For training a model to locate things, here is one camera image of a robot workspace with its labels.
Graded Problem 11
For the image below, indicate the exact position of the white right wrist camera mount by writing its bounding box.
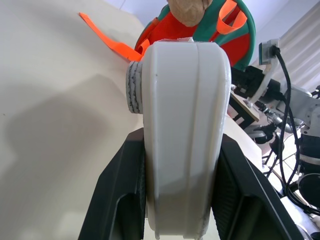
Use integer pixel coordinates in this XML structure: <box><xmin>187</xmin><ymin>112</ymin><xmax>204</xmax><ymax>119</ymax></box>
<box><xmin>245</xmin><ymin>37</ymin><xmax>281</xmax><ymax>109</ymax></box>

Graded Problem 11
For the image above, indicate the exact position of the orange and teal backpack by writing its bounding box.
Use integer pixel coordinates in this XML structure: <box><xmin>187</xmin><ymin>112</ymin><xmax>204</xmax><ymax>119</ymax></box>
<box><xmin>78</xmin><ymin>0</ymin><xmax>257</xmax><ymax>72</ymax></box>

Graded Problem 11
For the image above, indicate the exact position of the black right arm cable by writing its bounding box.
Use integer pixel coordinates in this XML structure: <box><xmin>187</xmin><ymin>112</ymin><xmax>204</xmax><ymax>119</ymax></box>
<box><xmin>271</xmin><ymin>45</ymin><xmax>320</xmax><ymax>213</ymax></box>

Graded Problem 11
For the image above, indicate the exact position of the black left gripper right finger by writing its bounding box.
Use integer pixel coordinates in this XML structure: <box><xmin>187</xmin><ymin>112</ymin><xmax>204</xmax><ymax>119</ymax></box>
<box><xmin>210</xmin><ymin>133</ymin><xmax>305</xmax><ymax>240</ymax></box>

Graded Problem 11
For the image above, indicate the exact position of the tan plush backpack ornament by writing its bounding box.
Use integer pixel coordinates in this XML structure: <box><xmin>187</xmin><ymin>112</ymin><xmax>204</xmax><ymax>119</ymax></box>
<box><xmin>166</xmin><ymin>0</ymin><xmax>210</xmax><ymax>27</ymax></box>

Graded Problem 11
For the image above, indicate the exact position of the wooden table with black frame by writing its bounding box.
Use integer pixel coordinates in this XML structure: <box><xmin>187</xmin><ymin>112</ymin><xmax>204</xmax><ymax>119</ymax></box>
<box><xmin>227</xmin><ymin>90</ymin><xmax>262</xmax><ymax>129</ymax></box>

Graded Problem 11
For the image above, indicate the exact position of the black and white robot body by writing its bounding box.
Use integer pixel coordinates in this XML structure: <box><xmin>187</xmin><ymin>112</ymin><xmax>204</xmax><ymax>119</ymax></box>
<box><xmin>296</xmin><ymin>134</ymin><xmax>320</xmax><ymax>201</ymax></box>

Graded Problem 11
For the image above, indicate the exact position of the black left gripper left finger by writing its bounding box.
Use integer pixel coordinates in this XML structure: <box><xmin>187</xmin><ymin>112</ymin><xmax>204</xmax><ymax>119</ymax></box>
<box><xmin>78</xmin><ymin>128</ymin><xmax>148</xmax><ymax>240</ymax></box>

